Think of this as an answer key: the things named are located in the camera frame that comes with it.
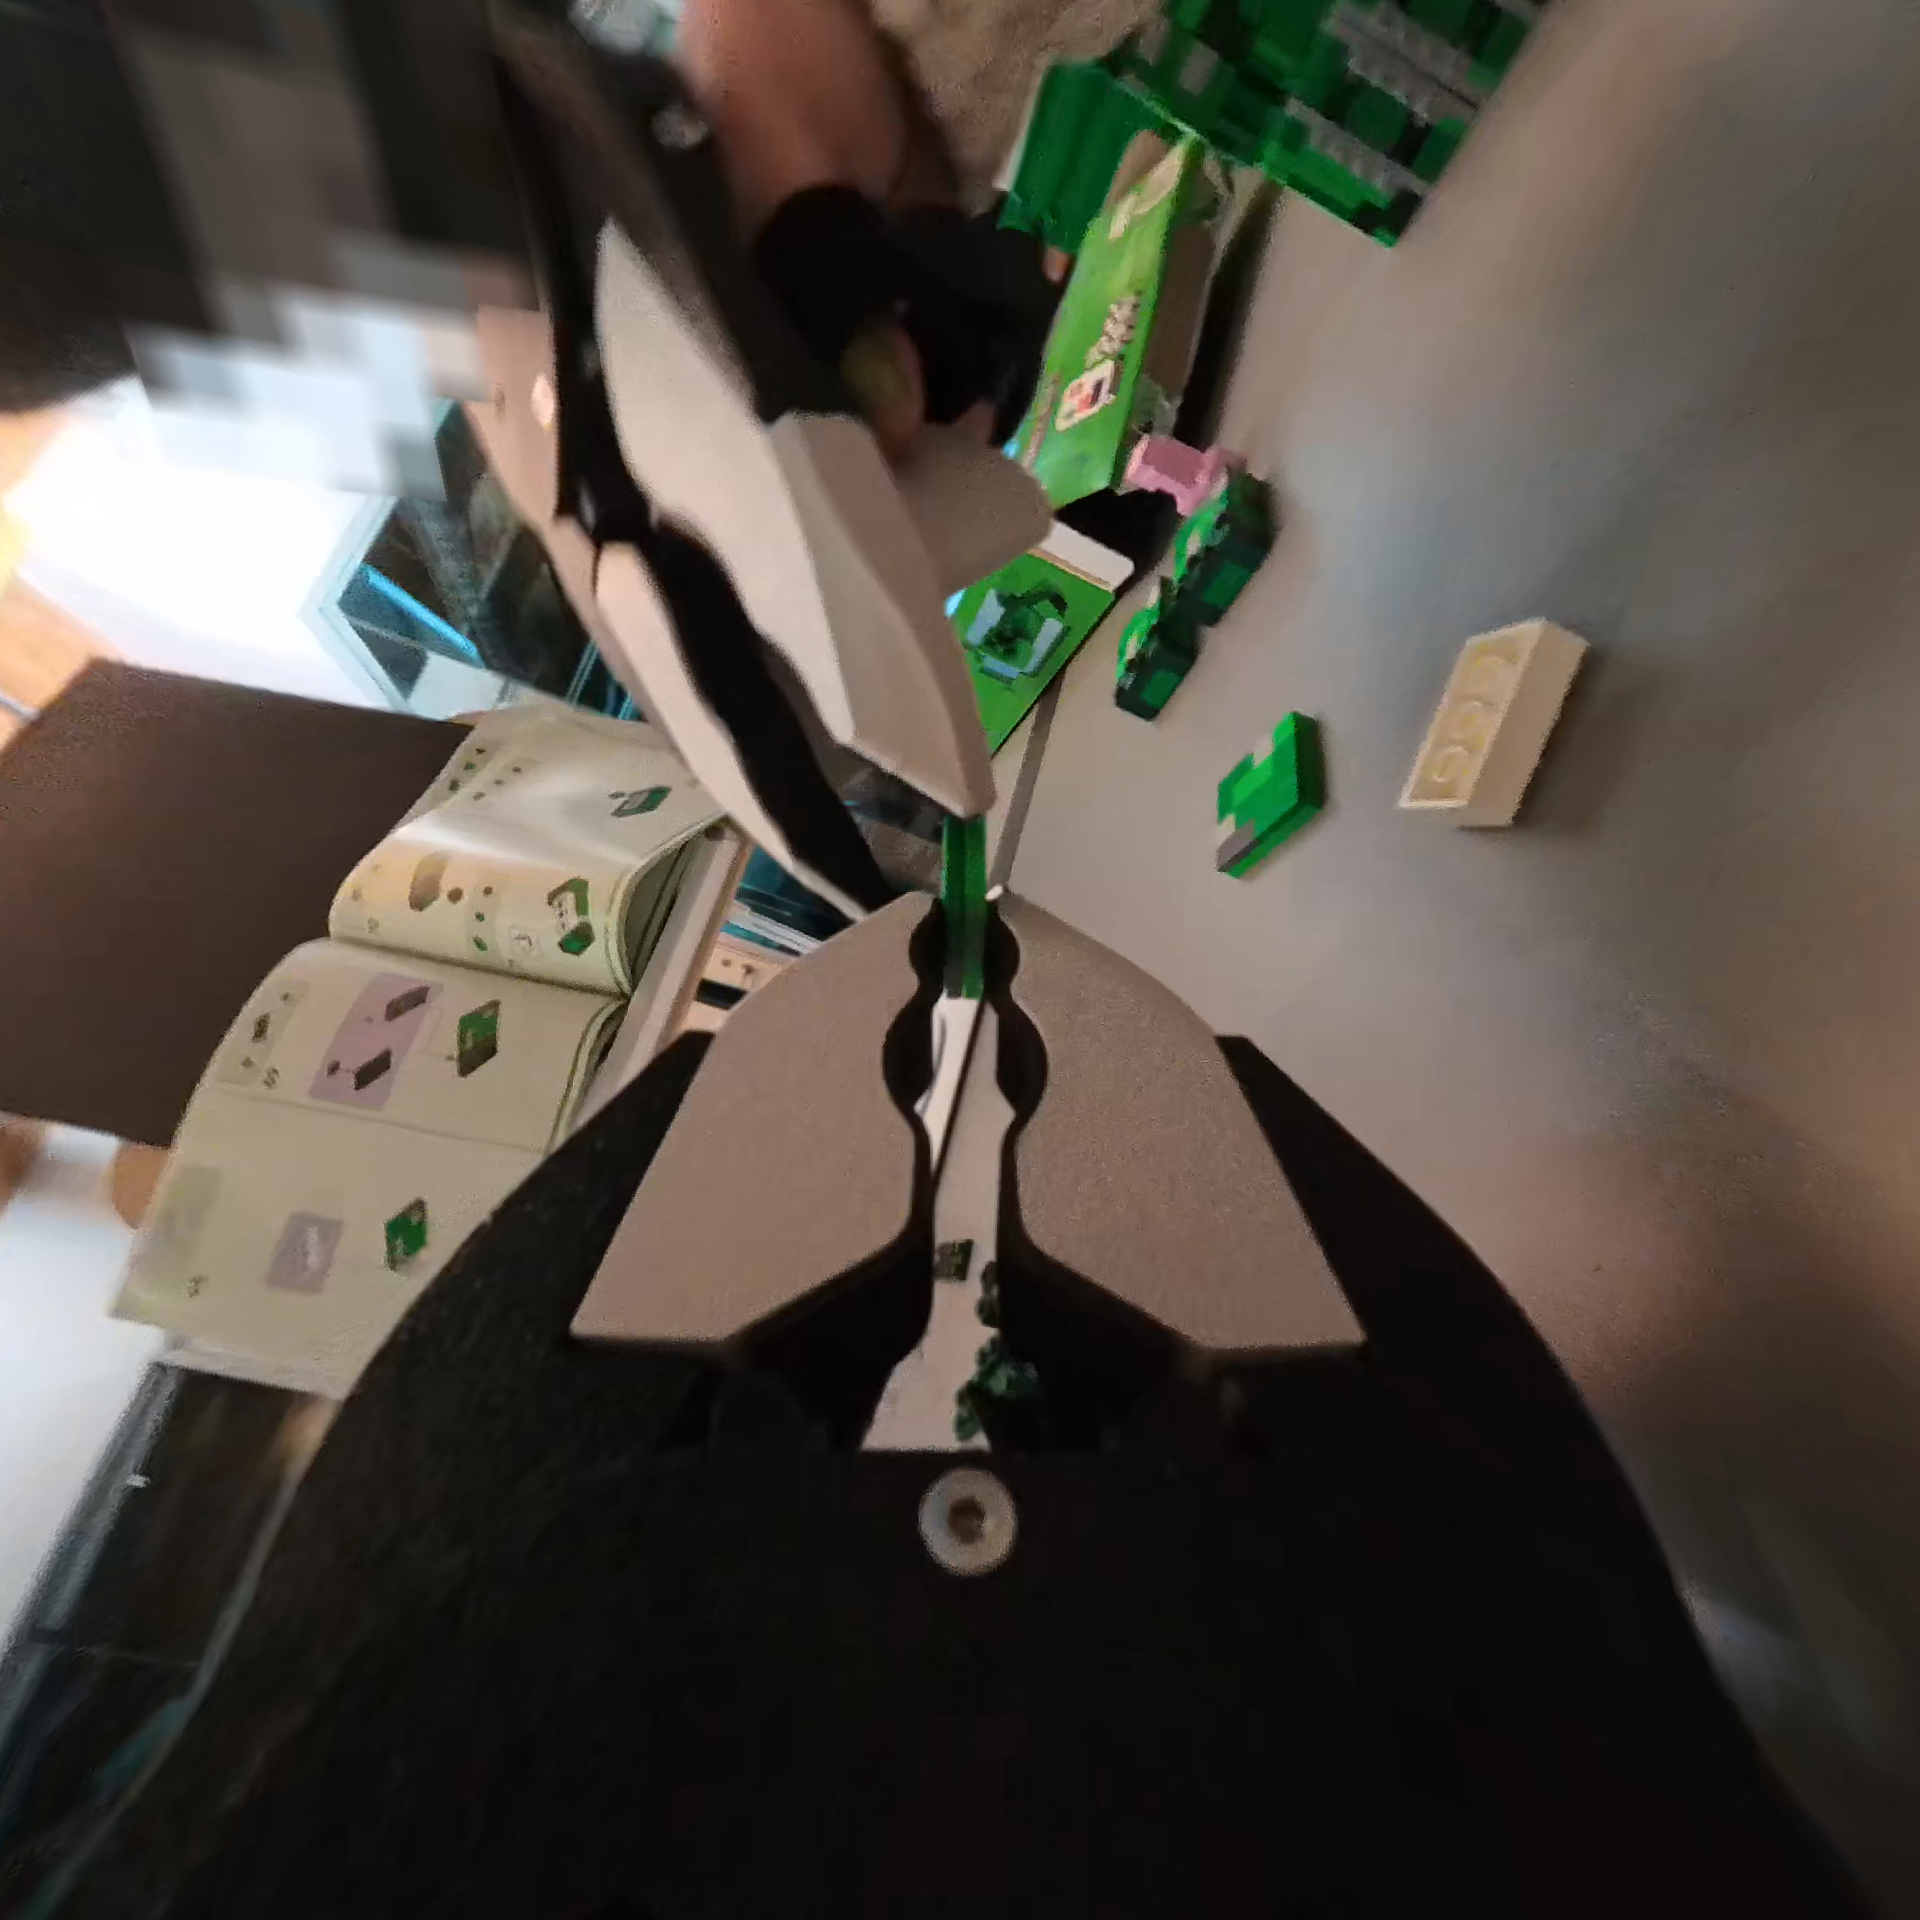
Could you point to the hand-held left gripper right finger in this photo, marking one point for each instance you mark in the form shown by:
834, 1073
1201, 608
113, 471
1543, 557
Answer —
1187, 1185

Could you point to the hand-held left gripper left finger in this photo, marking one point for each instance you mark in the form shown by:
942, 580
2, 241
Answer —
747, 1185

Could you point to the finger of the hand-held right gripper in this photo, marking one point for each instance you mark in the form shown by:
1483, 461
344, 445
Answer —
782, 557
707, 706

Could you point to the green lego panel with studs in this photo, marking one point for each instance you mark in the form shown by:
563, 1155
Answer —
964, 899

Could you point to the white lego brick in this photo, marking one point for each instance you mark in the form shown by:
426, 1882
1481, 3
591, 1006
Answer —
1493, 730

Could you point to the lego instruction booklet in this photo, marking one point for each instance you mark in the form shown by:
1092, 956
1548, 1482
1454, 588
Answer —
451, 973

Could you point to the dark green lego cube build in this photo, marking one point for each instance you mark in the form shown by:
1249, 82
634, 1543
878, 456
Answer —
1223, 546
1154, 660

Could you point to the green lego box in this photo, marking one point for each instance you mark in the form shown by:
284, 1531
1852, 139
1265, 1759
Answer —
1111, 343

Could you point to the flat green lego panel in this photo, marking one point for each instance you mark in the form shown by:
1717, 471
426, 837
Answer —
1272, 793

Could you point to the pink lego pig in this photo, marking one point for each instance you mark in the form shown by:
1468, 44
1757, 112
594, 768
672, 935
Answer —
1187, 467

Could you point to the large green lego figure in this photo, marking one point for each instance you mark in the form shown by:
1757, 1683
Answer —
1348, 104

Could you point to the person's right hand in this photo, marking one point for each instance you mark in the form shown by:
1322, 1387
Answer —
794, 89

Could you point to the white book stand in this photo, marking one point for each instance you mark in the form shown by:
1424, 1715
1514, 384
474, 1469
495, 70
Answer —
683, 960

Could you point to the pile of dark green pieces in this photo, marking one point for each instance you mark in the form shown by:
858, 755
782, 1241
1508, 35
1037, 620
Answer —
990, 1374

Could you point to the dark board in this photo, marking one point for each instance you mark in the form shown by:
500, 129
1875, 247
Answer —
193, 899

